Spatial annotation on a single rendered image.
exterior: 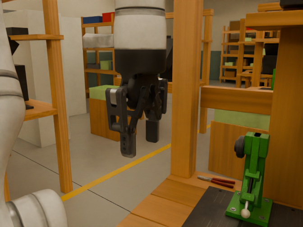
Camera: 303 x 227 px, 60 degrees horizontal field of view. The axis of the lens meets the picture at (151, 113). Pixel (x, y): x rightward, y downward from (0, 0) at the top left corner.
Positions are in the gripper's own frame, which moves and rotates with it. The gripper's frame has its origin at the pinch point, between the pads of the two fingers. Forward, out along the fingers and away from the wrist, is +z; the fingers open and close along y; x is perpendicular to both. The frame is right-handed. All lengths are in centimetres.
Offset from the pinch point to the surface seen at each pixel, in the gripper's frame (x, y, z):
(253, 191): -12, 48, 31
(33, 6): 609, 454, -116
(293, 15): -17, 53, -23
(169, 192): 19, 51, 42
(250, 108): -5, 74, 10
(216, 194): 2, 56, 40
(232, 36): 236, 1090, -54
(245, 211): -11, 42, 34
